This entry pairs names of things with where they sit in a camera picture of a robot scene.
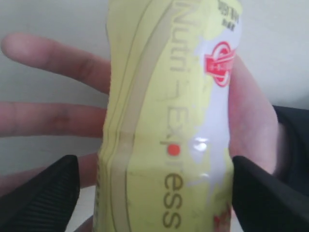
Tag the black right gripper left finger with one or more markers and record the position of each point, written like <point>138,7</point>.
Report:
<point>46,202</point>

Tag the yellow bottle with red cap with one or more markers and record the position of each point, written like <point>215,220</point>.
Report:
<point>164,164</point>

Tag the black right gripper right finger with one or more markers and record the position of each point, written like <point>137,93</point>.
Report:
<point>264,204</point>

